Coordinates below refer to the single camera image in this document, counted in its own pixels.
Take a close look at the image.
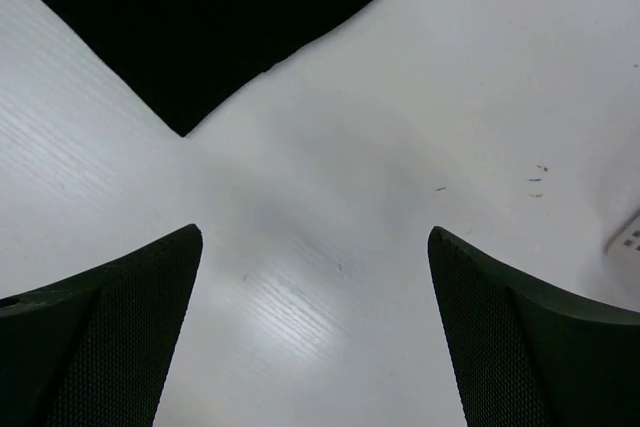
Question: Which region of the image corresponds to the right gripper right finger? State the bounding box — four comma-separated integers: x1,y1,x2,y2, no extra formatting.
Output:
427,227,639,426

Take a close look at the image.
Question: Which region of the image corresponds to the black skirt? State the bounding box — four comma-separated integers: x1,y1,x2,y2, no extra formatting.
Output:
42,0,373,136

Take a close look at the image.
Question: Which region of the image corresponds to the white plastic basket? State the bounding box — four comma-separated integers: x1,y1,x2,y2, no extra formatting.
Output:
605,212,639,255

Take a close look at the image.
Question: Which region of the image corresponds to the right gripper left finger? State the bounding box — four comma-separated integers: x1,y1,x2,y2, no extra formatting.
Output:
1,224,203,426

